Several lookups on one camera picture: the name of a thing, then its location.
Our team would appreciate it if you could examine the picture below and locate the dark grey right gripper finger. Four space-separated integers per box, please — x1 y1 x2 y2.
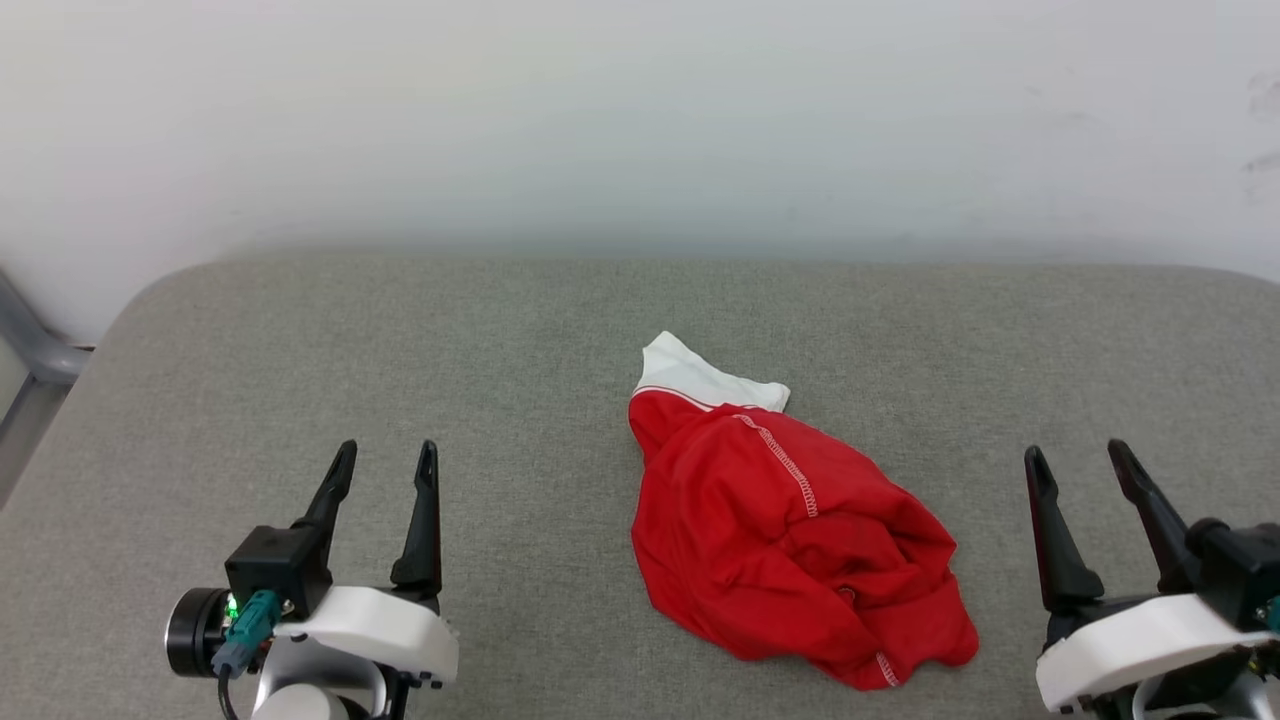
1025 446 1105 614
1107 439 1202 594

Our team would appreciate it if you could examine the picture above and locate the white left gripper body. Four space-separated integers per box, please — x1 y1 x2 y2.
299 585 460 692

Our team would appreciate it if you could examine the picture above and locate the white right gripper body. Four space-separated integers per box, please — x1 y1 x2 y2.
1035 594 1263 714

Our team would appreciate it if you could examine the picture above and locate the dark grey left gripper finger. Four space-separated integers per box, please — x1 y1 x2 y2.
390 440 444 602
291 440 359 547

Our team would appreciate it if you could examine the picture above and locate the red and white basketball jersey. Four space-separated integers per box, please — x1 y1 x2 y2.
628 332 981 692

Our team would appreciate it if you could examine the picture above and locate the black cable with green plug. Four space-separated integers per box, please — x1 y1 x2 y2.
210 590 282 720

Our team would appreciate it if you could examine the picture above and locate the grey metal frame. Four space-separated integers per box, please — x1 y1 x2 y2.
0 270 96 501

